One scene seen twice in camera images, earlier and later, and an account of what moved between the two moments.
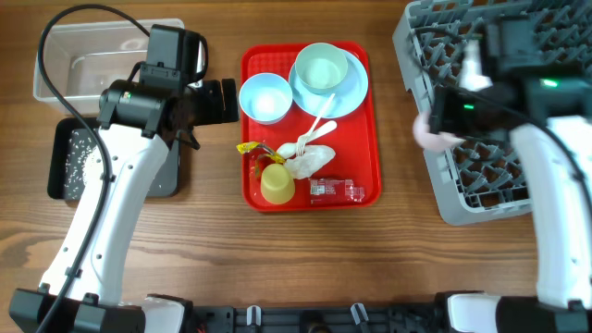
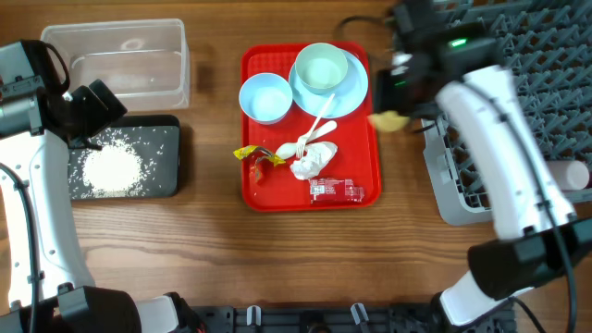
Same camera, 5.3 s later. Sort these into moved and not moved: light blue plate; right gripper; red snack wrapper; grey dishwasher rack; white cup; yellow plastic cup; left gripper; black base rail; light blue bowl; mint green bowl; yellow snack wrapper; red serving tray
Moved: yellow plastic cup; left gripper; white cup; right gripper; yellow snack wrapper
Not moved: red snack wrapper; mint green bowl; grey dishwasher rack; red serving tray; black base rail; light blue plate; light blue bowl
